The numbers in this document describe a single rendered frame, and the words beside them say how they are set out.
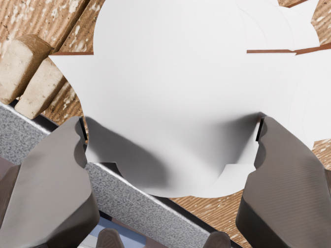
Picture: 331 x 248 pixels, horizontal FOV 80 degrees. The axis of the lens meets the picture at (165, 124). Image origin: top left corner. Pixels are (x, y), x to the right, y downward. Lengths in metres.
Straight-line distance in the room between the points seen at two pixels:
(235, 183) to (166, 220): 0.19
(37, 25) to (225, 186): 0.20
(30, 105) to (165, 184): 0.13
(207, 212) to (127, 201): 0.12
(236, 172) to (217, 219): 0.15
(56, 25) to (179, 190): 0.16
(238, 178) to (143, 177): 0.08
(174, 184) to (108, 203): 0.19
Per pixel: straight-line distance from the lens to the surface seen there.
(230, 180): 0.18
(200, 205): 0.28
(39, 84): 0.18
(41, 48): 0.19
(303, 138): 0.18
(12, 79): 0.19
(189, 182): 0.16
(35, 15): 0.20
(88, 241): 0.51
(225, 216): 0.31
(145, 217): 0.35
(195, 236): 0.39
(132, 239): 0.51
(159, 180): 0.16
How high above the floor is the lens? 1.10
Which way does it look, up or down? 58 degrees down
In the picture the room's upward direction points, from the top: 175 degrees counter-clockwise
